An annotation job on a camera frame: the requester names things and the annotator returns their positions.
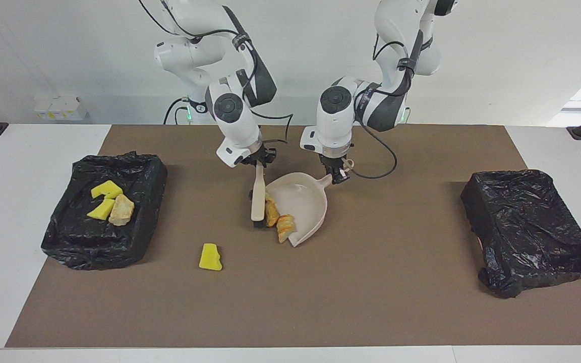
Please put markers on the black bag lined bin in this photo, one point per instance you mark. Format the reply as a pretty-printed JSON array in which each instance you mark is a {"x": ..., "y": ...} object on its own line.
[
  {"x": 78, "y": 242},
  {"x": 522, "y": 227}
]

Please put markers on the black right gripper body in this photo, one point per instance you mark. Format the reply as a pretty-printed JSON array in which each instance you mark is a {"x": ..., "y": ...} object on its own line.
[{"x": 263, "y": 155}]

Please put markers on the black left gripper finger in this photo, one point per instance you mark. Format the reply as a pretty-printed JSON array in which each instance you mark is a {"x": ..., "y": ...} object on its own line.
[{"x": 340, "y": 176}]

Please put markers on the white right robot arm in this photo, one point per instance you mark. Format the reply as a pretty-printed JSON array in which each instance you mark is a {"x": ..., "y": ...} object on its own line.
[{"x": 235, "y": 121}]

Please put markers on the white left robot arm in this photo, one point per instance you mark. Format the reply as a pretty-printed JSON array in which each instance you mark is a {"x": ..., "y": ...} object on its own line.
[{"x": 333, "y": 126}]

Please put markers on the small curved yellow sponge piece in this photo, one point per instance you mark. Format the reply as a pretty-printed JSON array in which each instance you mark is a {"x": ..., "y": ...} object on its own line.
[{"x": 101, "y": 210}]

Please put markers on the white wall socket boxes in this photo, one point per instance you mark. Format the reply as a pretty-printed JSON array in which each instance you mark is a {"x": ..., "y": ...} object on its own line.
[{"x": 61, "y": 108}]

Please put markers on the brown table mat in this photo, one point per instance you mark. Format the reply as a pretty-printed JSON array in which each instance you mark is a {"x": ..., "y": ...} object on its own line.
[{"x": 290, "y": 312}]

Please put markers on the orange striped bread piece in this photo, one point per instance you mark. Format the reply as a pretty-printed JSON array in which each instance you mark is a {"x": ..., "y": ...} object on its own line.
[{"x": 286, "y": 227}]

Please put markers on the yellow wedge sponge piece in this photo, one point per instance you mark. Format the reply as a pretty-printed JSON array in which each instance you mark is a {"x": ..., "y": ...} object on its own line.
[{"x": 210, "y": 258}]

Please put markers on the beige plastic dustpan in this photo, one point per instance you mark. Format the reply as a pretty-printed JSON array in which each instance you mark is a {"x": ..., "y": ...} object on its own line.
[{"x": 305, "y": 201}]

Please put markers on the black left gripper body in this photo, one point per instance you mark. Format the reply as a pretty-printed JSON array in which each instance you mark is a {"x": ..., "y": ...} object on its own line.
[{"x": 336, "y": 162}]

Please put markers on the beige hand brush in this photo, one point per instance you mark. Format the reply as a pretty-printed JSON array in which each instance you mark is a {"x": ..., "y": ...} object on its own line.
[{"x": 258, "y": 201}]

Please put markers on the tan bread chunk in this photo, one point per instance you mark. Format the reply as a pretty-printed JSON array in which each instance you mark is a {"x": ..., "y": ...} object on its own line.
[{"x": 121, "y": 210}]

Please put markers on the brown fried nugget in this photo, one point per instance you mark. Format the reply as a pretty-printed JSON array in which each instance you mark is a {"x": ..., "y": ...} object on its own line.
[{"x": 272, "y": 214}]

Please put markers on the yellow notched sponge piece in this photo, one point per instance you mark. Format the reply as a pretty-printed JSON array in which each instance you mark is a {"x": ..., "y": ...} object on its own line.
[{"x": 106, "y": 190}]

